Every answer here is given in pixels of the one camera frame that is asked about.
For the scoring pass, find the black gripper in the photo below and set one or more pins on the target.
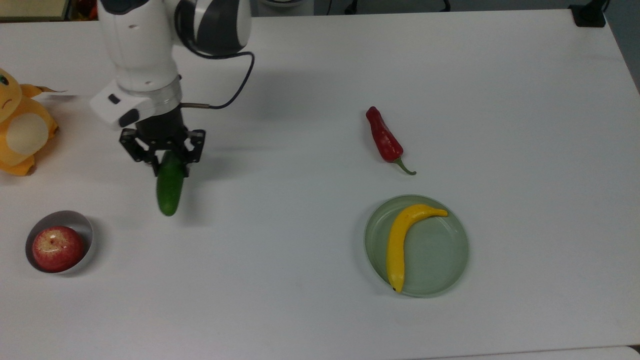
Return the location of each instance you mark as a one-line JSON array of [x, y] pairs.
[[161, 129]]

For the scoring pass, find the green cucumber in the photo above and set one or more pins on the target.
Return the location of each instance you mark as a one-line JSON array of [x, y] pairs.
[[170, 187]]

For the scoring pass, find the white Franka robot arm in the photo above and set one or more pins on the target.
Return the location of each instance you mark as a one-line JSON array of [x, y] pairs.
[[145, 45]]

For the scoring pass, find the white round bowl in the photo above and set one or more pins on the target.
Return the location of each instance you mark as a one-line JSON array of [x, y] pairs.
[[86, 231]]

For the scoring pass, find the orange plush toy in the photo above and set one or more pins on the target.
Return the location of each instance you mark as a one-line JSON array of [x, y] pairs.
[[22, 132]]

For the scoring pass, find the red apple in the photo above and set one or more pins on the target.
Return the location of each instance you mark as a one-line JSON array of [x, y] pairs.
[[58, 249]]

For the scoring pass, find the pile of colourful toys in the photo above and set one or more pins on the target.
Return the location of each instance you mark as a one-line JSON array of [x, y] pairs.
[[84, 8]]

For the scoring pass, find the tan cardboard box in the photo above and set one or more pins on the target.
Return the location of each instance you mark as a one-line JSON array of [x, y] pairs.
[[30, 8]]

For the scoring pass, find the red chili pepper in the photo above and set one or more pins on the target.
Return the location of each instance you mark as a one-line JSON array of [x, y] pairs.
[[384, 139]]

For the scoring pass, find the yellow banana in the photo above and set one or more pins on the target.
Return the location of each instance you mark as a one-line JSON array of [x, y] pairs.
[[395, 245]]

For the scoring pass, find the pale green round plate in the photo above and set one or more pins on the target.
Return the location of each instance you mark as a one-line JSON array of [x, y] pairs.
[[435, 255]]

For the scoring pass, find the black table clamp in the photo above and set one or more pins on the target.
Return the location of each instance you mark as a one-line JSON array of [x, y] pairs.
[[589, 14]]

